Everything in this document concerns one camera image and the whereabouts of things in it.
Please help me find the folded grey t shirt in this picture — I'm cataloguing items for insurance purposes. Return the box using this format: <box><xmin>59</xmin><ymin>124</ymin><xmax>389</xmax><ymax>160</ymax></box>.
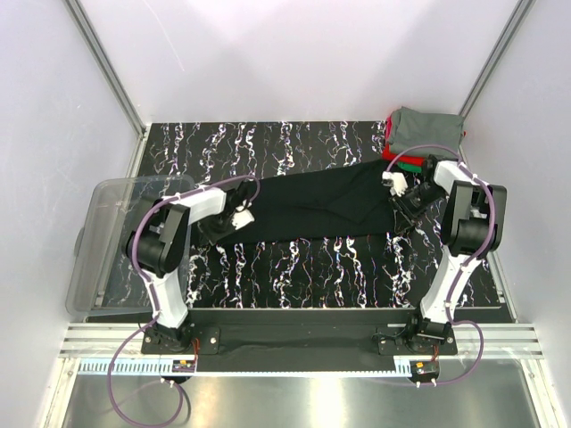
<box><xmin>385</xmin><ymin>105</ymin><xmax>465</xmax><ymax>162</ymax></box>

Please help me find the clear plastic bin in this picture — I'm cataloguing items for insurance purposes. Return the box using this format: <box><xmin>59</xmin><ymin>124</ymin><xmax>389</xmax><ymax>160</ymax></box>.
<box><xmin>65</xmin><ymin>175</ymin><xmax>195</xmax><ymax>318</ymax></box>

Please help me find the right aluminium corner post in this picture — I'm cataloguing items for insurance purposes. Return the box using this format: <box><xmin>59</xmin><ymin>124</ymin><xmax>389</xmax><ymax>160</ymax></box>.
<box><xmin>459</xmin><ymin>0</ymin><xmax>535</xmax><ymax>119</ymax></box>

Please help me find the aluminium frame rail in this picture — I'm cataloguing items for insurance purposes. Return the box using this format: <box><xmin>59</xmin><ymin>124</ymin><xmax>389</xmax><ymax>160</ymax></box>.
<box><xmin>59</xmin><ymin>323</ymin><xmax>542</xmax><ymax>359</ymax></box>

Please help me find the black marble pattern mat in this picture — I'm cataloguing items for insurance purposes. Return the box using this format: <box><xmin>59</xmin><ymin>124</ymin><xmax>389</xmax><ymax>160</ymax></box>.
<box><xmin>137</xmin><ymin>121</ymin><xmax>445</xmax><ymax>309</ymax></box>

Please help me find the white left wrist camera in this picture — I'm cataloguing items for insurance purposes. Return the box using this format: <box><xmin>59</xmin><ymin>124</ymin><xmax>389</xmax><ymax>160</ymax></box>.
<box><xmin>230</xmin><ymin>206</ymin><xmax>255</xmax><ymax>230</ymax></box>

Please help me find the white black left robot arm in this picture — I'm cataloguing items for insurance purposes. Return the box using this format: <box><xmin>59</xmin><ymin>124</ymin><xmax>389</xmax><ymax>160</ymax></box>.
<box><xmin>123</xmin><ymin>175</ymin><xmax>261</xmax><ymax>354</ymax></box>

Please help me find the black t shirt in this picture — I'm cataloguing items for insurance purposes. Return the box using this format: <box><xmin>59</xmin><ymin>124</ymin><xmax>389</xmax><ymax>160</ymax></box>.
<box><xmin>216</xmin><ymin>160</ymin><xmax>416</xmax><ymax>245</ymax></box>

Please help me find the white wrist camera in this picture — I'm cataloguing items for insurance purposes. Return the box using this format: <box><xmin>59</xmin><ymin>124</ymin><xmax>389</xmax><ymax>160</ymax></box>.
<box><xmin>230</xmin><ymin>206</ymin><xmax>255</xmax><ymax>230</ymax></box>
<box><xmin>382</xmin><ymin>171</ymin><xmax>409</xmax><ymax>197</ymax></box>

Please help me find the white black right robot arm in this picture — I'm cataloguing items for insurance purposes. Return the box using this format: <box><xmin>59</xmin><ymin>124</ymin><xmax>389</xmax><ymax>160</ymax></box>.
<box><xmin>382</xmin><ymin>156</ymin><xmax>507</xmax><ymax>353</ymax></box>

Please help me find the aluminium corner post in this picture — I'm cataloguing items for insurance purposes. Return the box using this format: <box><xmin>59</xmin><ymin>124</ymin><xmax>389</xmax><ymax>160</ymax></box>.
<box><xmin>62</xmin><ymin>0</ymin><xmax>146</xmax><ymax>138</ymax></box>
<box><xmin>459</xmin><ymin>0</ymin><xmax>535</xmax><ymax>119</ymax></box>

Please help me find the folded green t shirt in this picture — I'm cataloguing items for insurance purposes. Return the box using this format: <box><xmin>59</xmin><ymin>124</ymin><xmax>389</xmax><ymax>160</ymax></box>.
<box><xmin>397</xmin><ymin>162</ymin><xmax>422</xmax><ymax>174</ymax></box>

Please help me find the left aluminium corner post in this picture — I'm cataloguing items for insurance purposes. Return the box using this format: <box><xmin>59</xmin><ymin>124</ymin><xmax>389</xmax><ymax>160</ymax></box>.
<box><xmin>62</xmin><ymin>0</ymin><xmax>146</xmax><ymax>138</ymax></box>

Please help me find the white slotted cable duct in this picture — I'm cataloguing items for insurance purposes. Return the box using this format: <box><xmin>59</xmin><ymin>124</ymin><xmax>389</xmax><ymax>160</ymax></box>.
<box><xmin>79</xmin><ymin>358</ymin><xmax>196</xmax><ymax>376</ymax></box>

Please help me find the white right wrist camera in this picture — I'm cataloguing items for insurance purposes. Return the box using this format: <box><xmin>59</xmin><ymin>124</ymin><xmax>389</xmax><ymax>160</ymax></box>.
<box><xmin>382</xmin><ymin>171</ymin><xmax>409</xmax><ymax>197</ymax></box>

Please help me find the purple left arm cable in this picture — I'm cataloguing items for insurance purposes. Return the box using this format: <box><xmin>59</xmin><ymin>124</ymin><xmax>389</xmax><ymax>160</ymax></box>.
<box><xmin>108</xmin><ymin>177</ymin><xmax>261</xmax><ymax>423</ymax></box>

